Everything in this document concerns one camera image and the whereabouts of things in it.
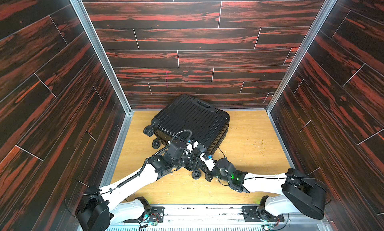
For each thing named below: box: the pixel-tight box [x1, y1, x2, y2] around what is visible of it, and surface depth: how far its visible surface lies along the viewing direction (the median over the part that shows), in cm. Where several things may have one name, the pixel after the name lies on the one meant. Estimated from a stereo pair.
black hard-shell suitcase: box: [143, 95, 230, 154], surface depth 88 cm
